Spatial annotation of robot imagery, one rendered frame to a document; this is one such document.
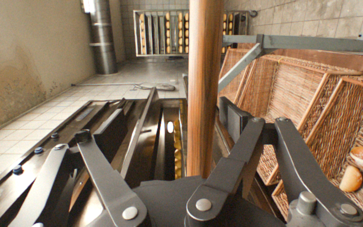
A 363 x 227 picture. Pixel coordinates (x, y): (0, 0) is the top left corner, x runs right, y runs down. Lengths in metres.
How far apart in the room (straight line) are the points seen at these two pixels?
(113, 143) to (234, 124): 0.11
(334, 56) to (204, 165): 0.80
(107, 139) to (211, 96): 0.10
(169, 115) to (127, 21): 3.85
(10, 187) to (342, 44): 1.46
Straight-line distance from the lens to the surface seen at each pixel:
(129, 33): 5.32
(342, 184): 0.83
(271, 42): 0.64
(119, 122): 0.20
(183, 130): 1.22
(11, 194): 1.10
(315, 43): 0.72
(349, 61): 0.88
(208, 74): 0.17
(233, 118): 0.17
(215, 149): 1.04
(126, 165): 0.73
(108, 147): 0.17
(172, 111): 1.83
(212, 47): 0.16
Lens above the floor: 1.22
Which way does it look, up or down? 2 degrees down
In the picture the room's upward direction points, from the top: 91 degrees counter-clockwise
